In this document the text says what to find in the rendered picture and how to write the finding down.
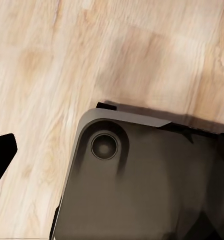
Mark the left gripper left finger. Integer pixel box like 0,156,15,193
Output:
0,133,18,180

